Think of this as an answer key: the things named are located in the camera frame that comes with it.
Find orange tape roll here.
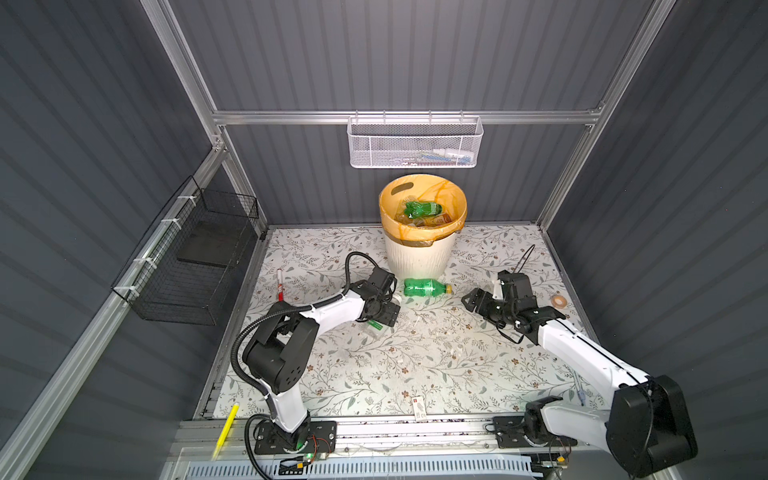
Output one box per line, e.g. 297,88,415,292
551,294,568,309

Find black wire mesh basket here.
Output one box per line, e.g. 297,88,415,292
112,177,260,326

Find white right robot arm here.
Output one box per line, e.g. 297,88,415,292
462,270,698,479

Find green bottle yellow cap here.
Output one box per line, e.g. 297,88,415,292
403,278,453,297

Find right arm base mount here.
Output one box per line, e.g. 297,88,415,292
485,415,578,450

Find tubes in white basket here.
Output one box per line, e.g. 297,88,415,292
391,148,476,167

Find orange bin liner bag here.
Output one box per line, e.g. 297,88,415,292
379,174,468,246

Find red white marker pen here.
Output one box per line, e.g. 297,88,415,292
276,269,284,302

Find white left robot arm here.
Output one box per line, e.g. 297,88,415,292
230,251,400,436

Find amber bottle red label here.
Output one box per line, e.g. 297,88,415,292
413,212,452,228

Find yellow marker pen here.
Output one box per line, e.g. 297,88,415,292
211,403,239,461

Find white ribbed trash bin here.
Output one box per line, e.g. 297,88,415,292
384,233,459,280

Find green crushed bottle white label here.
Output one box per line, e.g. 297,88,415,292
404,200,444,219

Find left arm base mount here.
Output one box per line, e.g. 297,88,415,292
251,420,338,455

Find white paper tag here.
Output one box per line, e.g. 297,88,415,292
411,396,427,422

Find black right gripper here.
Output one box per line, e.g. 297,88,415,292
462,286,515,326

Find white wire mesh basket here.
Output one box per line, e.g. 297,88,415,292
346,113,484,169

